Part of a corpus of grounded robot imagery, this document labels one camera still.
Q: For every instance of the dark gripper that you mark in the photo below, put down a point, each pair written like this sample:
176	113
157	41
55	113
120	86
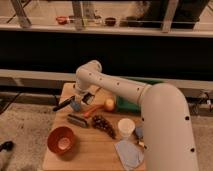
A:
87	99

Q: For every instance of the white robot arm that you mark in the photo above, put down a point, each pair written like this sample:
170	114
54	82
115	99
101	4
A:
166	123

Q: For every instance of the black brush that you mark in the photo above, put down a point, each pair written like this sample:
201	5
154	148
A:
77	121

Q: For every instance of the white plastic cup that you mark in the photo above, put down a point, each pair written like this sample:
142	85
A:
126	127

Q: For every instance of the orange carrot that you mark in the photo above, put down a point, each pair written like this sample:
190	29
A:
88	113

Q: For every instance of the dark grape bunch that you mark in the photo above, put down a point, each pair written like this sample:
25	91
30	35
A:
99	122

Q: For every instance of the wooden board table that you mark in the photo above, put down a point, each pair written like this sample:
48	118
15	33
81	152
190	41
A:
93	150

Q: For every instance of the yellow apple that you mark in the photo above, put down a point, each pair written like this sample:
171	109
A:
109	105

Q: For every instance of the green tray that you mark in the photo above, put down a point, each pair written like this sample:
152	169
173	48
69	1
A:
122	105

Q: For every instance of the blue sponge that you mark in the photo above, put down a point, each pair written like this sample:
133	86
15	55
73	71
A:
138	132

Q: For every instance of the black object on floor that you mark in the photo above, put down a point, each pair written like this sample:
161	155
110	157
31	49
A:
8	146

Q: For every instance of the grey folded cloth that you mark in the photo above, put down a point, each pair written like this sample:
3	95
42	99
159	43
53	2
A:
130	155

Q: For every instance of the red background bowl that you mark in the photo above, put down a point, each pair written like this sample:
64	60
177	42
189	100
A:
62	20

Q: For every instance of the dark background bowl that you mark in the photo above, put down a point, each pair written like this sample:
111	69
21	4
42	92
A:
110	21

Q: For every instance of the cream handled tool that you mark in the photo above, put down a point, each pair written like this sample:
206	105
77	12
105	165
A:
141	143

